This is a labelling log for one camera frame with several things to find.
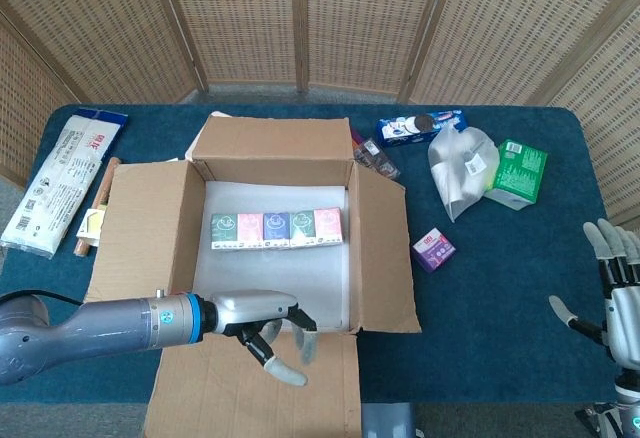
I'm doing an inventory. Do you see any wooden rolling pin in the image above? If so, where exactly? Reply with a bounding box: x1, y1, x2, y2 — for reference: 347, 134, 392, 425
73, 156, 123, 258

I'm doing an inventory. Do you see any beige lunch box container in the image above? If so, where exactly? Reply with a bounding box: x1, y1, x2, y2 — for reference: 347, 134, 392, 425
182, 110, 237, 162

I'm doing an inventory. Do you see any blue cookie package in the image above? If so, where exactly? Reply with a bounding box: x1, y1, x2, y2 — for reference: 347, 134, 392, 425
375, 109, 470, 149

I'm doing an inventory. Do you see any clear bag of white cups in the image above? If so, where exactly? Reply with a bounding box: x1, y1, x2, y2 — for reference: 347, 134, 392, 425
427, 122, 501, 223

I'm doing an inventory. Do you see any small purple box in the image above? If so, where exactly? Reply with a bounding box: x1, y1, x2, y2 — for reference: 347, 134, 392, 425
410, 227, 458, 273

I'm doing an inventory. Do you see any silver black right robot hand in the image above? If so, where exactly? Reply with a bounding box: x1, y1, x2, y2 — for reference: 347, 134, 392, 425
548, 217, 640, 367

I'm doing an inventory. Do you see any wooden wicker folding screen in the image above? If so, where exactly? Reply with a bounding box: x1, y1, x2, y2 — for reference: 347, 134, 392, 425
0, 0, 640, 239

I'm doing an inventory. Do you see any white yellow hang-tab box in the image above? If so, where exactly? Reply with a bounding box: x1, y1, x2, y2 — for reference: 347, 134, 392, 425
75, 203, 107, 248

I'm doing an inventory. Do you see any white foam sheet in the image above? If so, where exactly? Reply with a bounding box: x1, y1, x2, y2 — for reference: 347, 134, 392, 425
191, 181, 350, 333

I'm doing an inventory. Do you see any long white noodle package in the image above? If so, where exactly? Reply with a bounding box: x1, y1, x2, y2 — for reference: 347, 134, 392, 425
0, 113, 129, 259

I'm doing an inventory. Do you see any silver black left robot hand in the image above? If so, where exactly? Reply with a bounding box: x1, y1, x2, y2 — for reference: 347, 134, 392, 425
208, 289, 319, 388

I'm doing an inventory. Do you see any clear brown snack pack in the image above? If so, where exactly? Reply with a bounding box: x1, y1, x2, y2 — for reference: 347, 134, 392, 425
352, 137, 402, 180

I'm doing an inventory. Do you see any pink pocket tissue pack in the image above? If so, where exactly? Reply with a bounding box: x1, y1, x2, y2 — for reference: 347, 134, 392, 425
313, 207, 346, 246
236, 212, 265, 250

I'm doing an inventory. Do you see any green pocket tissue pack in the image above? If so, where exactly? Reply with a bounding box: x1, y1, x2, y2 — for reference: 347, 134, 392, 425
289, 210, 317, 248
209, 213, 240, 251

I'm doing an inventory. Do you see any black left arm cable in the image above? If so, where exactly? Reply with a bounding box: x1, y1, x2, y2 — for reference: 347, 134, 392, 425
0, 289, 85, 308

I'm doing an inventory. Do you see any red cardboard box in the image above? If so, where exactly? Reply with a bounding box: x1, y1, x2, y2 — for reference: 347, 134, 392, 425
82, 115, 422, 438

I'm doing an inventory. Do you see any dark blue table cloth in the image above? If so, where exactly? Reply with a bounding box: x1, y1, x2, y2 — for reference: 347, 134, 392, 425
0, 103, 640, 405

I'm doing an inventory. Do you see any blue pocket tissue pack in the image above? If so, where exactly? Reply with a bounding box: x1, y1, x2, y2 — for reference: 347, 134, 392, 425
262, 211, 292, 249

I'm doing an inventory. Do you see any dark robot base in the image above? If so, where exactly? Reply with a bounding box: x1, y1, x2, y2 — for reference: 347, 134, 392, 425
360, 401, 417, 438

